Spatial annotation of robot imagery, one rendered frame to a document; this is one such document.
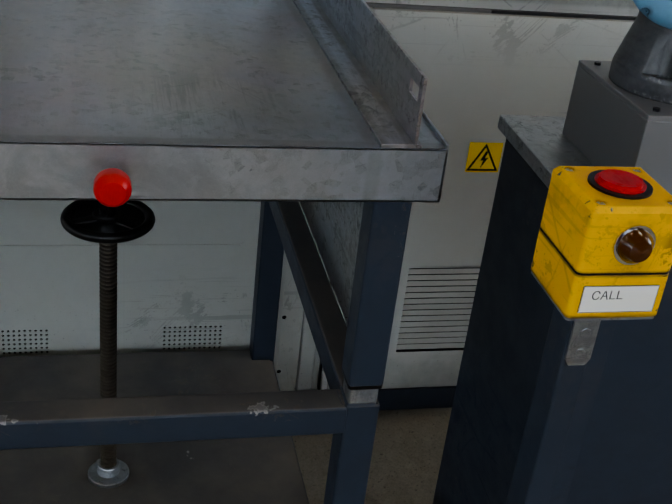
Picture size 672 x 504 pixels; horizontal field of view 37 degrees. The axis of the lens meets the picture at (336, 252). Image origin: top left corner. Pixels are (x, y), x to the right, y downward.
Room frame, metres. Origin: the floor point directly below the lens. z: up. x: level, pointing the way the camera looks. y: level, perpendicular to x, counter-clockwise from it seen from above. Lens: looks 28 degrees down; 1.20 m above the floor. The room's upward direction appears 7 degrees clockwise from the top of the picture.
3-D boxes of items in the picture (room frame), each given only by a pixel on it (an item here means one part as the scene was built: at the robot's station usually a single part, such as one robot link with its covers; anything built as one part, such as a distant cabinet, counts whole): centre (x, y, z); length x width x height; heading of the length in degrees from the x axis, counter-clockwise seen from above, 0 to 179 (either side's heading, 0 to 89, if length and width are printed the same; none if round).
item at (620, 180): (0.72, -0.21, 0.90); 0.04 x 0.04 x 0.02
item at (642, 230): (0.68, -0.22, 0.87); 0.03 x 0.01 x 0.03; 105
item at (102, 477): (1.13, 0.29, 0.18); 0.06 x 0.06 x 0.02
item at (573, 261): (0.72, -0.21, 0.85); 0.08 x 0.08 x 0.10; 15
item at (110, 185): (0.79, 0.20, 0.82); 0.04 x 0.03 x 0.03; 15
